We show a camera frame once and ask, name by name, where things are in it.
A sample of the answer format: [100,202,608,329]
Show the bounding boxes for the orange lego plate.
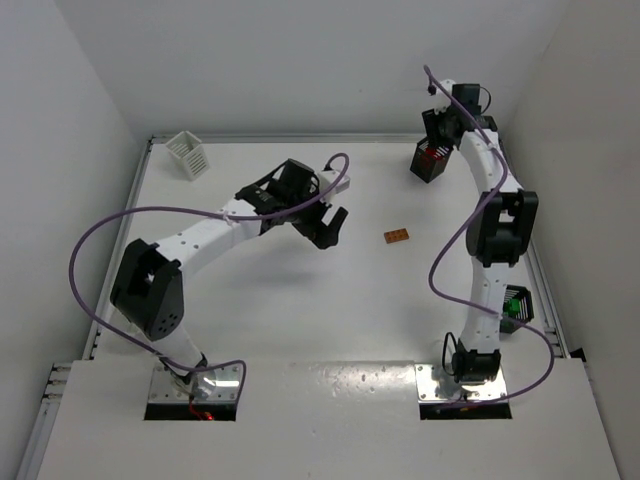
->
[384,228,410,244]

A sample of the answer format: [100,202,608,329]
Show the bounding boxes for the dark green lego brick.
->
[504,298,521,318]

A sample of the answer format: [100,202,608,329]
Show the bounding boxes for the red flower lego brick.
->
[419,154,433,171]

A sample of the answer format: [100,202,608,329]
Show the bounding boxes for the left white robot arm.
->
[110,159,350,385]

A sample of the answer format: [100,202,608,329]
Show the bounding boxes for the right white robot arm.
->
[423,80,539,384]

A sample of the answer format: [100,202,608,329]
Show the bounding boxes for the black slotted bin back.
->
[410,138,452,183]

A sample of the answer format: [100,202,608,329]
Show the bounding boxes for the black slotted bin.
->
[410,138,452,183]
[500,285,534,334]

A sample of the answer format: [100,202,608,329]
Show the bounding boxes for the white slotted bin back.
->
[165,131,210,181]

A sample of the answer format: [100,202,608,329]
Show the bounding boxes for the black slotted bin right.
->
[500,285,534,334]

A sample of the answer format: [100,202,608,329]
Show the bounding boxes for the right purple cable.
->
[422,64,555,407]

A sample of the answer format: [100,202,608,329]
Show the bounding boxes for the purple cable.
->
[67,152,350,401]
[422,64,555,407]

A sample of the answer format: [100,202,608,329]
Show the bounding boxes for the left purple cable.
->
[67,152,350,401]

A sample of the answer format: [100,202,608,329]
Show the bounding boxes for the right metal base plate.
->
[414,364,507,405]

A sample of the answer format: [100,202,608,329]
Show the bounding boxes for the metal base plate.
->
[414,364,507,405]
[148,364,242,405]

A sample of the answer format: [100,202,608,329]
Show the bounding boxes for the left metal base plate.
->
[148,364,242,405]

